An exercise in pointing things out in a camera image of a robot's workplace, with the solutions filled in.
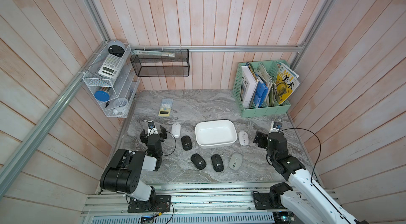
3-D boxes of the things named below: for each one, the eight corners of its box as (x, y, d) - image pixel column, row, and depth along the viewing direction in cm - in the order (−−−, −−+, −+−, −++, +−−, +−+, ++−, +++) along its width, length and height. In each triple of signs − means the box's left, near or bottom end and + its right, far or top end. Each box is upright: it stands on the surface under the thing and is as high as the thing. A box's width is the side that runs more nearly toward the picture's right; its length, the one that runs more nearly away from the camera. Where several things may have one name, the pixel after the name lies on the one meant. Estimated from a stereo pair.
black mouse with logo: (211, 171, 85) (212, 170, 83) (211, 156, 90) (211, 154, 88) (223, 171, 85) (224, 170, 83) (222, 156, 90) (222, 154, 88)
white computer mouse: (170, 138, 98) (170, 136, 96) (172, 125, 104) (171, 123, 102) (180, 138, 98) (179, 136, 96) (181, 125, 104) (181, 123, 102)
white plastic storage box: (195, 150, 93) (195, 145, 88) (196, 125, 104) (195, 120, 99) (237, 150, 93) (239, 145, 88) (233, 125, 104) (234, 120, 99)
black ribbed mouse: (181, 150, 93) (180, 148, 91) (182, 137, 98) (181, 135, 96) (192, 150, 93) (191, 148, 91) (192, 137, 98) (192, 135, 96)
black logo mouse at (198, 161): (200, 172, 85) (200, 171, 82) (188, 159, 89) (188, 157, 87) (208, 165, 87) (208, 163, 85) (196, 153, 92) (196, 151, 90)
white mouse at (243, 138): (239, 145, 95) (240, 143, 93) (237, 133, 100) (238, 131, 98) (248, 145, 95) (250, 143, 93) (246, 133, 100) (247, 131, 98)
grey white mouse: (227, 167, 86) (228, 165, 83) (231, 153, 92) (232, 150, 89) (239, 172, 85) (240, 169, 82) (242, 157, 90) (243, 154, 87)
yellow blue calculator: (159, 116, 109) (158, 114, 107) (162, 100, 118) (161, 98, 117) (170, 116, 109) (170, 114, 107) (173, 100, 118) (172, 98, 117)
